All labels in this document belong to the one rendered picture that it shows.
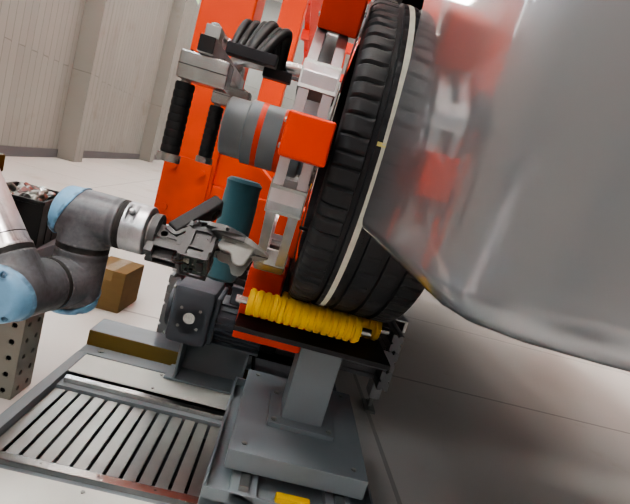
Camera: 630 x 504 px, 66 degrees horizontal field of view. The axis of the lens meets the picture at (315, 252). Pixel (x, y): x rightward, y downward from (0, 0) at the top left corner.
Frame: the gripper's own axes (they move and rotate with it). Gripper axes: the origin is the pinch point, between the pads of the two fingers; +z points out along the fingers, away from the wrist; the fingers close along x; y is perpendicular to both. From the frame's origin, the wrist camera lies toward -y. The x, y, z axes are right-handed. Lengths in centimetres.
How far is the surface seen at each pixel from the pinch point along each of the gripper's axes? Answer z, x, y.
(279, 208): 1.0, 9.8, -3.2
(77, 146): -310, -470, -413
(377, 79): 10.6, 30.3, -17.1
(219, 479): 3.7, -36.3, 33.1
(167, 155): -21.5, 7.2, -10.2
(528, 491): 103, -82, 8
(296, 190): 3.0, 13.4, -5.1
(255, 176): -10, -39, -54
